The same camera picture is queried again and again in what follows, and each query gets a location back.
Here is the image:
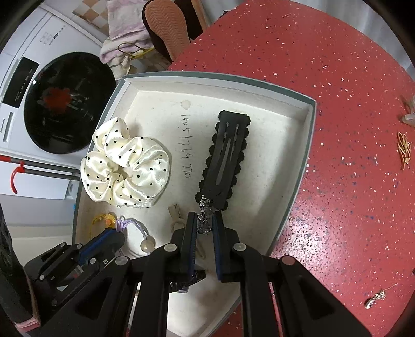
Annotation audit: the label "person's left forearm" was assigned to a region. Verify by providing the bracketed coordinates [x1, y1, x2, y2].
[0, 204, 39, 329]

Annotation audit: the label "white polka dot scrunchie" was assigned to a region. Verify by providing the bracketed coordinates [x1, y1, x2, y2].
[81, 118, 171, 208]

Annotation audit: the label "yellow clothes hanger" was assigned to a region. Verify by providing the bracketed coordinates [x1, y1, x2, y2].
[117, 41, 153, 60]

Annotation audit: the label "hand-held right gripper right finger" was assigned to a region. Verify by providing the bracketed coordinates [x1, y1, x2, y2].
[212, 214, 372, 337]

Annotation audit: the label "black hair bow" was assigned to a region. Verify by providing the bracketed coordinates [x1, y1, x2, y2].
[169, 269, 207, 294]

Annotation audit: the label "purple hair tie with pearl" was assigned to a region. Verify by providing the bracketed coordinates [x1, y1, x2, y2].
[116, 217, 154, 256]

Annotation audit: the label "black scalloped hair clip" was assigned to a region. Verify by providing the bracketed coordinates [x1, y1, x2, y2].
[195, 111, 252, 211]

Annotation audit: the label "yellow hair tie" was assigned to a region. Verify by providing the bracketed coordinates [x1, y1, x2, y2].
[90, 212, 117, 235]

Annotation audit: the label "translucent claw clip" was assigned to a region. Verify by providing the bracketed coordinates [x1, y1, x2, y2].
[402, 99, 415, 127]

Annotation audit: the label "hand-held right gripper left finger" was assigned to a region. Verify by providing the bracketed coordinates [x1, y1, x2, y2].
[49, 211, 198, 337]

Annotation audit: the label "pink towel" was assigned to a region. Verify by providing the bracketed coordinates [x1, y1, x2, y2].
[99, 0, 153, 75]

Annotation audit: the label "silver dangle earring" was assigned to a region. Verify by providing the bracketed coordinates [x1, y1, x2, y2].
[365, 284, 398, 310]
[195, 196, 216, 235]

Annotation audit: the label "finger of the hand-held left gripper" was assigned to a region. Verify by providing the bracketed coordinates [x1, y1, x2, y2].
[77, 228, 126, 265]

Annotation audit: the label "grey pole with red hook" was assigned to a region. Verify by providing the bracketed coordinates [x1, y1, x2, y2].
[0, 155, 81, 194]

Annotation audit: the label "white washing machine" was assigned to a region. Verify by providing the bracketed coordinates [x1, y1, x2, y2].
[0, 3, 120, 201]

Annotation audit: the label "grey shallow tray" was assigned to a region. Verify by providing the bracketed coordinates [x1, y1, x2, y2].
[72, 74, 316, 337]

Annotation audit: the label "gold hair pins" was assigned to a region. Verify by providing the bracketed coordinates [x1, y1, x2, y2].
[397, 131, 412, 171]

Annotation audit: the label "beige hair clip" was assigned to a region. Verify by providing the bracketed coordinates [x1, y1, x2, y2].
[168, 203, 187, 232]

